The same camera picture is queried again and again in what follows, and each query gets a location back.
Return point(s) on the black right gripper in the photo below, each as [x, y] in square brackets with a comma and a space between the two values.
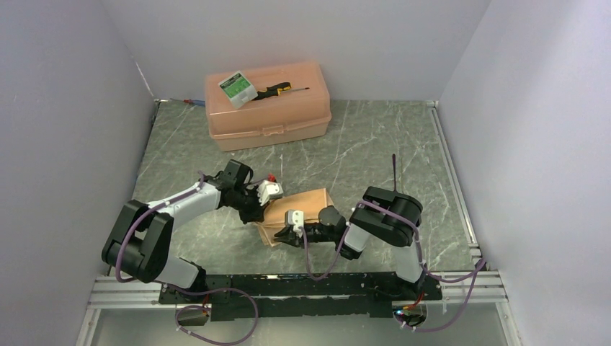
[290, 238]

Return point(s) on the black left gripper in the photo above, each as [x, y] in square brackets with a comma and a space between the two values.
[256, 213]

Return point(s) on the peach satin napkin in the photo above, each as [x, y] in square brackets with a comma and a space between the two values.
[310, 203]

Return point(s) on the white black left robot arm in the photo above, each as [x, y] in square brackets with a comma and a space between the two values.
[138, 246]

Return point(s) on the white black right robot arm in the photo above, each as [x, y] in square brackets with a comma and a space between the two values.
[387, 215]

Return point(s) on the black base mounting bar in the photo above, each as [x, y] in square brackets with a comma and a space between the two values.
[375, 294]

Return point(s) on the red blue pen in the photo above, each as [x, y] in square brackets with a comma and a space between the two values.
[196, 102]

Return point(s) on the peach plastic storage box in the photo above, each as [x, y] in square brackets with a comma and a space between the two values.
[292, 116]

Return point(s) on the green white small box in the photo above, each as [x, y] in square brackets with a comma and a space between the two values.
[238, 89]

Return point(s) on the yellow black screwdriver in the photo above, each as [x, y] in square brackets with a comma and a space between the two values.
[276, 90]

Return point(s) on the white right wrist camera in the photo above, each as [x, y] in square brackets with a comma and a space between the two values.
[294, 220]

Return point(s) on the aluminium frame rail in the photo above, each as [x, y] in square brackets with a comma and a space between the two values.
[458, 288]

